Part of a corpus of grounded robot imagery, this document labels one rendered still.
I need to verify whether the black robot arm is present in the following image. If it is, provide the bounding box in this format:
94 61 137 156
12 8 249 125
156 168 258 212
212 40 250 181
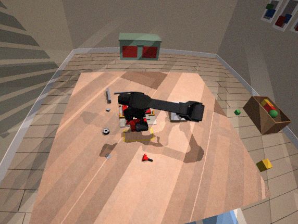
118 91 204 122

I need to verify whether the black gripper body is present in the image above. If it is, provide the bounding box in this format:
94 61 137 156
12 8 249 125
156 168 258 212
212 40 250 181
134 110 148 132

